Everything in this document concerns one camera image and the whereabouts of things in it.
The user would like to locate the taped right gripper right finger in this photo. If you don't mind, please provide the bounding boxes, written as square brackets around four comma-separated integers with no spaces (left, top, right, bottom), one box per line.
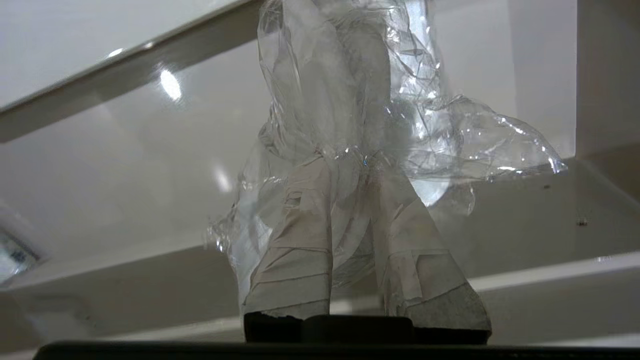
[371,171,492,345]

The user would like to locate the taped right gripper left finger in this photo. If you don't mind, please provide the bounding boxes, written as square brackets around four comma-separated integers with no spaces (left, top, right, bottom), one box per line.
[243,159,334,345]

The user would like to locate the white slippers pair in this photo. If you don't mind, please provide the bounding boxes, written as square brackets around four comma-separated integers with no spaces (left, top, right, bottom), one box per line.
[207,0,568,306]

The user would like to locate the grey cabinet drawer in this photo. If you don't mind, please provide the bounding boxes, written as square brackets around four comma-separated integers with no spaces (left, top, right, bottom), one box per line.
[0,0,640,351]

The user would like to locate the white blue tissue pack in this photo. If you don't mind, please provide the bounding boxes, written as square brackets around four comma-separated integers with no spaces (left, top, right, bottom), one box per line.
[0,227,43,286]

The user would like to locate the grey glossy cabinet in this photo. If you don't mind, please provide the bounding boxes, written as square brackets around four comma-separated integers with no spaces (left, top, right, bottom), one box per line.
[0,0,261,143]

